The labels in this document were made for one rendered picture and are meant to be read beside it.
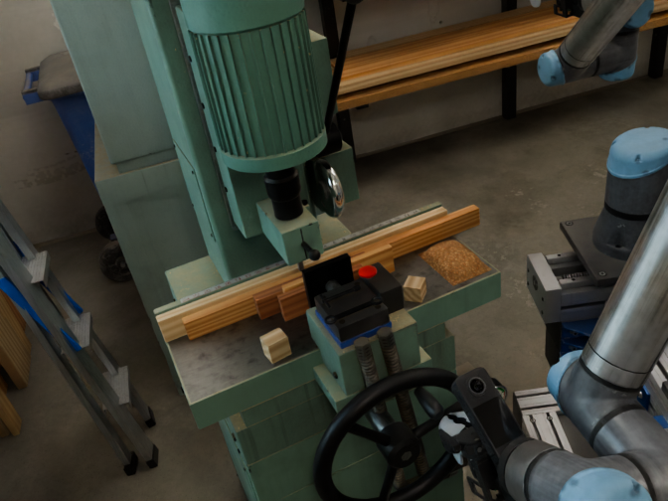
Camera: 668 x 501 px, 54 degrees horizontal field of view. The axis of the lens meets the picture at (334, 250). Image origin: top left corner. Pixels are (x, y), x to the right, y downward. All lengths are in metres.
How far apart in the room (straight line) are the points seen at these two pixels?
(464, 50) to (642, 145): 2.04
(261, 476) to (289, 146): 0.60
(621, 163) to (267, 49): 0.71
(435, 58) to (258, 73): 2.34
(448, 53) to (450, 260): 2.13
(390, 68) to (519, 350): 1.47
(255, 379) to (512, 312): 1.59
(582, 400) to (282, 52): 0.60
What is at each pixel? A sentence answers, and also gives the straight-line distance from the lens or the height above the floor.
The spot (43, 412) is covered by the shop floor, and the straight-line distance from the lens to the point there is 2.68.
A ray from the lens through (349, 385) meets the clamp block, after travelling 1.06.
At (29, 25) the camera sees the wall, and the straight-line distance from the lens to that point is 3.36.
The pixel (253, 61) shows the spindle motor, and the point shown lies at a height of 1.37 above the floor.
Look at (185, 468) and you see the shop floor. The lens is 2.24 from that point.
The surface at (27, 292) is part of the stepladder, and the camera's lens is 1.86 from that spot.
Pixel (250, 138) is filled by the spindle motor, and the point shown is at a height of 1.26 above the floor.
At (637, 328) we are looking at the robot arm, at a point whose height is 1.14.
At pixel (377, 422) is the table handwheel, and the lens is 1.09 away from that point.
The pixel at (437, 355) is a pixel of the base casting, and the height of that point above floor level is 0.77.
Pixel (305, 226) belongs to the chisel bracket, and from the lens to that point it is 1.12.
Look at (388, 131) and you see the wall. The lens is 3.79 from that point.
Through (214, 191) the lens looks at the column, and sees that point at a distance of 1.30.
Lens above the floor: 1.64
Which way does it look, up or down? 33 degrees down
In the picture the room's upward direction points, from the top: 10 degrees counter-clockwise
